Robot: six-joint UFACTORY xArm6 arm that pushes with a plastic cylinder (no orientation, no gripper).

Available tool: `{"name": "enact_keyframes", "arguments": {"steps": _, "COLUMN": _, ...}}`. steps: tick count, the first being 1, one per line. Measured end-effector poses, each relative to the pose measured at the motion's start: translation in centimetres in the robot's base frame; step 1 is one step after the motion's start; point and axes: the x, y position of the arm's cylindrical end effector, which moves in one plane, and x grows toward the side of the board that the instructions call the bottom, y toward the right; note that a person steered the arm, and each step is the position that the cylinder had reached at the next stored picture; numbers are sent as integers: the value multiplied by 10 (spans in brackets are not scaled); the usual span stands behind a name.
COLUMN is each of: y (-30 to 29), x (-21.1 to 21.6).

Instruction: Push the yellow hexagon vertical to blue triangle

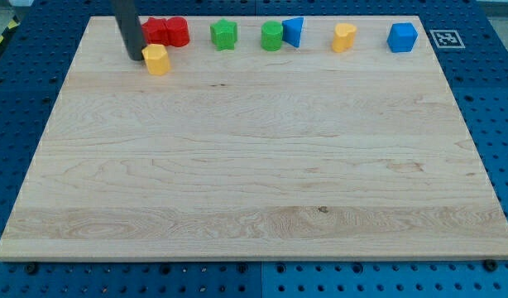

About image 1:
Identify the wooden board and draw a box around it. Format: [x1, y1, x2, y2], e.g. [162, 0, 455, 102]
[0, 16, 508, 262]

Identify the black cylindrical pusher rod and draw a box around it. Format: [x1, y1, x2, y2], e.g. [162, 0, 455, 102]
[110, 0, 147, 61]

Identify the white fiducial marker tag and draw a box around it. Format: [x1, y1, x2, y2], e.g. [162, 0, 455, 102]
[430, 29, 465, 49]

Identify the red star block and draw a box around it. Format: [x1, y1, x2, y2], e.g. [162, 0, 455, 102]
[141, 17, 170, 46]

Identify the green star block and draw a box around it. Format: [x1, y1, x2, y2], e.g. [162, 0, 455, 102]
[209, 18, 237, 51]

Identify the green cylinder block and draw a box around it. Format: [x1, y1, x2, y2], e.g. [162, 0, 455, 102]
[261, 21, 283, 51]

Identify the yellow hexagon block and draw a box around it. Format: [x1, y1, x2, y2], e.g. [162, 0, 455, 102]
[141, 44, 171, 75]

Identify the blue cube block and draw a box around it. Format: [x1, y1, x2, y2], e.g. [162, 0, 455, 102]
[387, 22, 418, 53]

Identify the blue triangle block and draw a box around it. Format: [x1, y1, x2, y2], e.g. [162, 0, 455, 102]
[281, 17, 304, 48]

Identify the red cylinder block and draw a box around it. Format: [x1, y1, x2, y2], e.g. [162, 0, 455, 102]
[165, 17, 190, 47]

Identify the yellow heart block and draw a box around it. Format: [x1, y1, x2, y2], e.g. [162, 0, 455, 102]
[332, 23, 357, 53]

